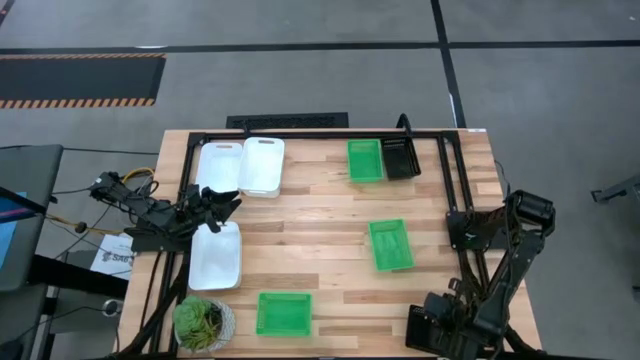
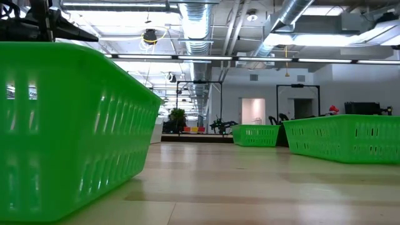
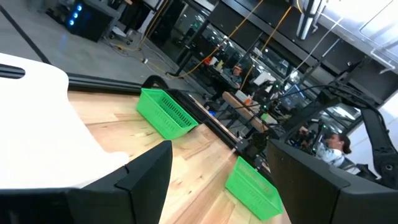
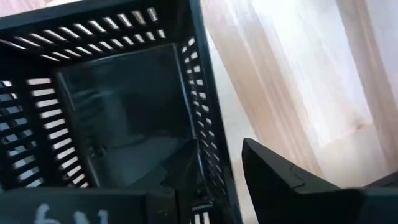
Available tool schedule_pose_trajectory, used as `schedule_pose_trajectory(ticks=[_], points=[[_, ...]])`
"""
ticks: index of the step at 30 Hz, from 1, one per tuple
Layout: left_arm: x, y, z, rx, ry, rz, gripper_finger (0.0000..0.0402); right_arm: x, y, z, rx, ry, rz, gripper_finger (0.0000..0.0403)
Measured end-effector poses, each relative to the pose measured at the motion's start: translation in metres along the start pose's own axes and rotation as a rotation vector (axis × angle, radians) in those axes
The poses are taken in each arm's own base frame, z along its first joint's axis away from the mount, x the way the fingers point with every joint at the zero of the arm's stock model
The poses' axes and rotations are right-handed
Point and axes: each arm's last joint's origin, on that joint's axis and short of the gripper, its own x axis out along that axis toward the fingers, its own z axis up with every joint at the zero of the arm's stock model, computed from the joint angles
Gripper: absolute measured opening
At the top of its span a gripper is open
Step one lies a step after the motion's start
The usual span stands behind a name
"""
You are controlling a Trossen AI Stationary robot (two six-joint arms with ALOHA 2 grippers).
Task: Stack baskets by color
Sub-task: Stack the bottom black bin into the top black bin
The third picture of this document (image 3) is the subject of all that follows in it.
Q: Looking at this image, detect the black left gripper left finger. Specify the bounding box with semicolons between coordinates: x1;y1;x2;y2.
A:
0;139;174;224

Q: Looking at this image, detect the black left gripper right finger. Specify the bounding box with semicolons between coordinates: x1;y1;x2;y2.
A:
266;139;398;224

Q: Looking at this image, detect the white plastic basket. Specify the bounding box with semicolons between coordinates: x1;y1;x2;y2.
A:
0;52;130;190

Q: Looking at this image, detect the wooden background table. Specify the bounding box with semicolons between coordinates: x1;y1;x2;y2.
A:
222;91;269;132

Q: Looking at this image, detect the seated person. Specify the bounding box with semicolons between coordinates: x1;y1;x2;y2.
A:
313;133;361;175

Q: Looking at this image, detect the white lamp shade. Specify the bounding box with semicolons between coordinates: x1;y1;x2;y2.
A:
253;71;277;87

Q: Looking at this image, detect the black plastic basket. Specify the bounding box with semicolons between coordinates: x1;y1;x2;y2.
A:
163;88;210;124

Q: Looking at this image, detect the black computer with blue lights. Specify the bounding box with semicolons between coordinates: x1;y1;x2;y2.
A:
46;0;122;43

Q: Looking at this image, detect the black cable loop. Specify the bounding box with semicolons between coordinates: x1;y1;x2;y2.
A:
141;75;170;91

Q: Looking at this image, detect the black aluminium table frame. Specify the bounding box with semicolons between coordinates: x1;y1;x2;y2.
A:
67;72;249;153

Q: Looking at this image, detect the yellow hanging cable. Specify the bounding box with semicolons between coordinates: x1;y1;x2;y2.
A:
241;5;294;91
166;0;265;79

